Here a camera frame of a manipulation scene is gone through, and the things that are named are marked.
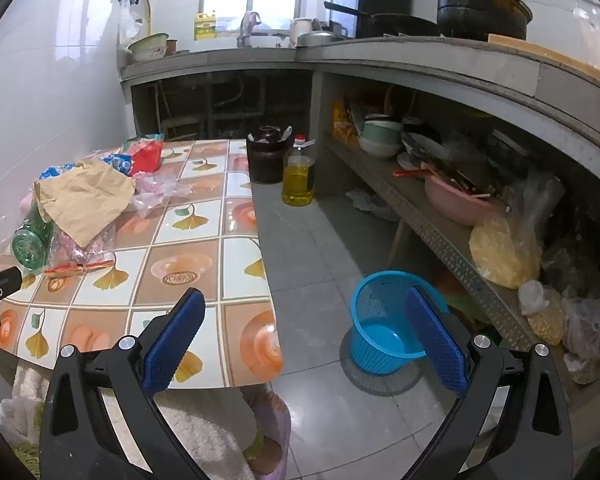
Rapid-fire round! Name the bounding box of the metal pot lid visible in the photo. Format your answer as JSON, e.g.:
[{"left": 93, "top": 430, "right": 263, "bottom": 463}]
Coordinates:
[{"left": 296, "top": 31, "right": 348, "bottom": 48}]

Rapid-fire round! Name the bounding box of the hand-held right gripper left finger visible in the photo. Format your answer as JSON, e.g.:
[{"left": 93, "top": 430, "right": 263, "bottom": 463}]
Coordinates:
[{"left": 39, "top": 287, "right": 216, "bottom": 480}]

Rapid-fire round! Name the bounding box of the white bowl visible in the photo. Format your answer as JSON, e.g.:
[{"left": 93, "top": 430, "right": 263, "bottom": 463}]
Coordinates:
[{"left": 358, "top": 135, "right": 401, "bottom": 158}]

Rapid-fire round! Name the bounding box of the cooking oil bottle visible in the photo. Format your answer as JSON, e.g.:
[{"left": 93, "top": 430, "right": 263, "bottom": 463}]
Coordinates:
[{"left": 281, "top": 135, "right": 315, "bottom": 207}]

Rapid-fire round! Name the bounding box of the green plastic bottle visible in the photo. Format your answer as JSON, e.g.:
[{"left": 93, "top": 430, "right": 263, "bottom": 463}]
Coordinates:
[{"left": 11, "top": 200, "right": 56, "bottom": 276}]

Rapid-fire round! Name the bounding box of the wooden cutting board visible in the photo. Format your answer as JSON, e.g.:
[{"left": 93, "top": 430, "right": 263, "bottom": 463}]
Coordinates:
[{"left": 487, "top": 34, "right": 600, "bottom": 83}]

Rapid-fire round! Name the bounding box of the white kettle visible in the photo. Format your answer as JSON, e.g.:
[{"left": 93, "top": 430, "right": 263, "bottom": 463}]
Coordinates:
[{"left": 290, "top": 17, "right": 315, "bottom": 47}]

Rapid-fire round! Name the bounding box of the hanging white plastic bag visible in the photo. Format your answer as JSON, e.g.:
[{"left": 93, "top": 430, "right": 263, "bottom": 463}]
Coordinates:
[{"left": 118, "top": 0, "right": 143, "bottom": 48}]

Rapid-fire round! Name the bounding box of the large black pot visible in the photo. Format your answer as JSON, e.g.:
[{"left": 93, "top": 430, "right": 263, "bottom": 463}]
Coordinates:
[{"left": 434, "top": 0, "right": 533, "bottom": 41}]

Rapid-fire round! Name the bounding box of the clear wrapper with red strip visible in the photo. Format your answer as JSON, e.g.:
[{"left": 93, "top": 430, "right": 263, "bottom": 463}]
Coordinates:
[{"left": 45, "top": 222, "right": 118, "bottom": 276}]

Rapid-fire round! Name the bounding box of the yellow detergent bottle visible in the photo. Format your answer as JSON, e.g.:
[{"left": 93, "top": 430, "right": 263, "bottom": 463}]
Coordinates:
[{"left": 194, "top": 9, "right": 217, "bottom": 41}]

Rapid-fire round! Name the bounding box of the brown paper bag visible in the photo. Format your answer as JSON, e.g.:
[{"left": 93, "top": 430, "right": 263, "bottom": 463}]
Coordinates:
[{"left": 32, "top": 158, "right": 137, "bottom": 248}]

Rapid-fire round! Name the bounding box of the orange snack bag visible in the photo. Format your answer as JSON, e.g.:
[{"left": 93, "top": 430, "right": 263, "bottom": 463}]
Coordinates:
[{"left": 331, "top": 100, "right": 361, "bottom": 142}]

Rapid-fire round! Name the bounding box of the small bag of beans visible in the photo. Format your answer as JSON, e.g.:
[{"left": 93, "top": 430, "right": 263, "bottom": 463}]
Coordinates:
[{"left": 519, "top": 280, "right": 568, "bottom": 346}]

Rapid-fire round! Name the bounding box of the grey concrete counter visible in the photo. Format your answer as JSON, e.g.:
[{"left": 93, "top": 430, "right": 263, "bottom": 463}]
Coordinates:
[{"left": 119, "top": 35, "right": 600, "bottom": 181}]

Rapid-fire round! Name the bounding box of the pink plastic basin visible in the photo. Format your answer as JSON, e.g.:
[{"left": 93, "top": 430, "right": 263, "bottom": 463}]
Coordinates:
[{"left": 424, "top": 174, "right": 501, "bottom": 227}]

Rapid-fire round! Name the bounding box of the pale green bowl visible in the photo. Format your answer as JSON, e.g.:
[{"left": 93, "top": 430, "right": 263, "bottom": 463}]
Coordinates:
[{"left": 360, "top": 121, "right": 403, "bottom": 146}]

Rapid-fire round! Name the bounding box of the pink slipper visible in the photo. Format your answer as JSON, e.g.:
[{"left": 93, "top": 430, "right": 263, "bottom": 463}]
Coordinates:
[{"left": 242, "top": 390, "right": 292, "bottom": 480}]

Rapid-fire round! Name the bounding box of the perforated metal shelf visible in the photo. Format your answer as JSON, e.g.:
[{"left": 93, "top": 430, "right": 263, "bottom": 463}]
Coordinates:
[{"left": 325, "top": 135, "right": 571, "bottom": 361}]

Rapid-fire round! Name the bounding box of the pink plastic bag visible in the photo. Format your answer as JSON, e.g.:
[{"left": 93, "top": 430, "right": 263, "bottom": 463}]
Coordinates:
[{"left": 130, "top": 162, "right": 193, "bottom": 218}]

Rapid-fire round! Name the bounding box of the enamel basin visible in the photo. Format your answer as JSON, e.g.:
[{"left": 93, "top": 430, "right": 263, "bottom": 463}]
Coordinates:
[{"left": 128, "top": 32, "right": 170, "bottom": 61}]

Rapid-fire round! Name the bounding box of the pinkish plastic bag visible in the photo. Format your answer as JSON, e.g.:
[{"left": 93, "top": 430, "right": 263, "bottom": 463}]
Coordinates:
[{"left": 562, "top": 297, "right": 600, "bottom": 386}]

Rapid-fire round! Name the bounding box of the pile of dishes and utensils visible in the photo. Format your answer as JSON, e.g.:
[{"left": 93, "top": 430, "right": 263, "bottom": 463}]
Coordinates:
[{"left": 400, "top": 117, "right": 486, "bottom": 196}]

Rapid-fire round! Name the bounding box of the red snack packet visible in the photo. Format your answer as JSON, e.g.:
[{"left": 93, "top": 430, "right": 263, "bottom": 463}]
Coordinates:
[{"left": 122, "top": 132, "right": 166, "bottom": 177}]

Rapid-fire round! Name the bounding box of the metal faucet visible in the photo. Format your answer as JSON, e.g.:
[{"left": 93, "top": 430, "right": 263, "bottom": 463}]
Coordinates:
[{"left": 237, "top": 11, "right": 262, "bottom": 48}]

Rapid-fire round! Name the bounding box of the black wok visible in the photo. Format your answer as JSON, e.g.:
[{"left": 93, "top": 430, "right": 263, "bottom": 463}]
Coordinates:
[{"left": 325, "top": 1, "right": 441, "bottom": 38}]

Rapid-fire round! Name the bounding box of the white cloth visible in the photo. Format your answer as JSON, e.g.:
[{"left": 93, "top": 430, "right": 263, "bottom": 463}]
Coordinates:
[{"left": 345, "top": 187, "right": 401, "bottom": 221}]

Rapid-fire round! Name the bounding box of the dark ceramic jar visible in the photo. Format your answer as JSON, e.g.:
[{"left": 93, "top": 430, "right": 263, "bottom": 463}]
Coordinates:
[{"left": 246, "top": 126, "right": 295, "bottom": 185}]

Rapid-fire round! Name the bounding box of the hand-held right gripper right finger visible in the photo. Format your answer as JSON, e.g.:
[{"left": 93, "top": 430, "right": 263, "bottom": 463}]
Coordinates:
[{"left": 402, "top": 284, "right": 573, "bottom": 480}]

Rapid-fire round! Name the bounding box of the blue plastic basket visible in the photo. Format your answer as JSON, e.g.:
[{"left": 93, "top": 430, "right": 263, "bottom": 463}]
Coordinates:
[{"left": 349, "top": 270, "right": 451, "bottom": 376}]

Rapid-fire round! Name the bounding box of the clear bag of yellow food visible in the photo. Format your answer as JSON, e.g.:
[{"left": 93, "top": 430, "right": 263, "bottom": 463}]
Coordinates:
[{"left": 469, "top": 170, "right": 566, "bottom": 290}]

